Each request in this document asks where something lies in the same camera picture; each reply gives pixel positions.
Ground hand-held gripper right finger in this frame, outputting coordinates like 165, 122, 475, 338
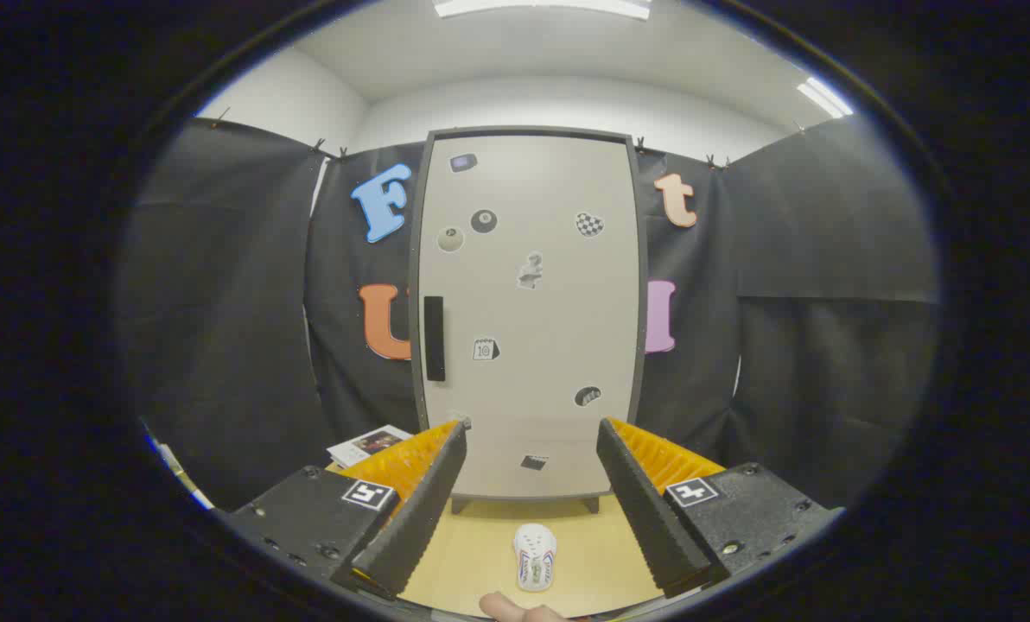
595, 417, 844, 600

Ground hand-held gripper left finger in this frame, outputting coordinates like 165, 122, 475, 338
213, 421, 468, 601

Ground white shoe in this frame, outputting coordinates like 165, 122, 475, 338
513, 523, 557, 593

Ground grey shoe cabinet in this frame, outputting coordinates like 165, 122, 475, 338
409, 127, 650, 515

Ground white book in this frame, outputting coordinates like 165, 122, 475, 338
327, 425, 414, 469

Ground yellow white packets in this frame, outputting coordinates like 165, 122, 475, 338
165, 458, 215, 511

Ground black backdrop cloth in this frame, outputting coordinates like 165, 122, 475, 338
122, 117, 939, 511

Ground small ceiling light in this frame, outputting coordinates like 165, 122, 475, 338
796, 76, 855, 119

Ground long ceiling light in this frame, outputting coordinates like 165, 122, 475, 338
433, 0, 652, 20

